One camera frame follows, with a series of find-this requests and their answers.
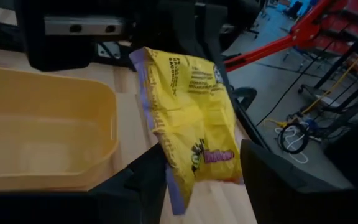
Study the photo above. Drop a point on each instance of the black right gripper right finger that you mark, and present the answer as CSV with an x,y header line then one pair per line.
x,y
275,193

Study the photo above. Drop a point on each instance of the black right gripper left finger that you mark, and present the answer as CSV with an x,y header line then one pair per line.
x,y
135,199

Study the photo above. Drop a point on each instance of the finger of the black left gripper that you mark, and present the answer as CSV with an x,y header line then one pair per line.
x,y
214,31
172,28

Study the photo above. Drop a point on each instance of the yellow sour candy bag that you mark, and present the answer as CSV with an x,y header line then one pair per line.
x,y
191,109

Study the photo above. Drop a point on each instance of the red desk lamp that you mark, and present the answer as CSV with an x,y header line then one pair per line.
x,y
259,51

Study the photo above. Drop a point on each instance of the yellow plastic bin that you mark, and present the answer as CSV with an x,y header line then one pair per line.
x,y
42,124

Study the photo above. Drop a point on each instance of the red bin rack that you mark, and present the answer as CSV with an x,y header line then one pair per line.
x,y
346,34

